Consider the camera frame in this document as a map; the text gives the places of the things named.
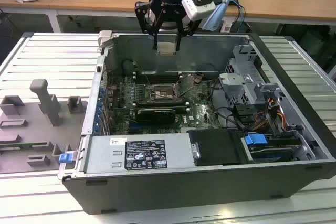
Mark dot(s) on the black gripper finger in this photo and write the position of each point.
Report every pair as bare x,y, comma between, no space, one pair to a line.
181,26
143,16

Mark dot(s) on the silver square CPU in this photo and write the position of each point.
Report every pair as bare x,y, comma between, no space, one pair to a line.
166,48

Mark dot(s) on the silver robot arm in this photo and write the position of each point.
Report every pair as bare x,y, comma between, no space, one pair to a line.
218,14

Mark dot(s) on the black RAM slot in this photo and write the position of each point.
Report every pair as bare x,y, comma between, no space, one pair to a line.
157,79
157,75
157,105
147,101

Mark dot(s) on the CPU socket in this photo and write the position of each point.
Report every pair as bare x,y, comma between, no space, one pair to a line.
161,95

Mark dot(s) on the black plastic bay cover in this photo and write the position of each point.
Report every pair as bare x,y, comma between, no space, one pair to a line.
215,148

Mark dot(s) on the grey metal drive cage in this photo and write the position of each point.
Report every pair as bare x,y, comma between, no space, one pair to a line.
244,87

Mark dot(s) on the green motherboard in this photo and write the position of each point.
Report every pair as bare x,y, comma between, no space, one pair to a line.
202,113

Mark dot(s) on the black graphics card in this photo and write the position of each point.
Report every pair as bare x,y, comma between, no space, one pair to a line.
155,116

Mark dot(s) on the hard disk in blue carrier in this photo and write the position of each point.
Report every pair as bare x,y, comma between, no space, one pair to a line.
254,139

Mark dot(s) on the grey power supply unit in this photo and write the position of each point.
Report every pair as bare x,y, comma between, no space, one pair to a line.
105,155

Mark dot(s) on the blue case latch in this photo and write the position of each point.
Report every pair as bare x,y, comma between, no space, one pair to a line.
65,158

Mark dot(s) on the grey parts rack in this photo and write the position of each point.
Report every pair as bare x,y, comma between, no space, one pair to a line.
26,129

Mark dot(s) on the black open PC case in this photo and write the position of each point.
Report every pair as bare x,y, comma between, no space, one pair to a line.
183,195

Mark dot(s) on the green RAM stick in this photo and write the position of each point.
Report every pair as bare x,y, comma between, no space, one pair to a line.
23,145

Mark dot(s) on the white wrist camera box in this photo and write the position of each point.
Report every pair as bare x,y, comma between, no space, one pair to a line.
194,9

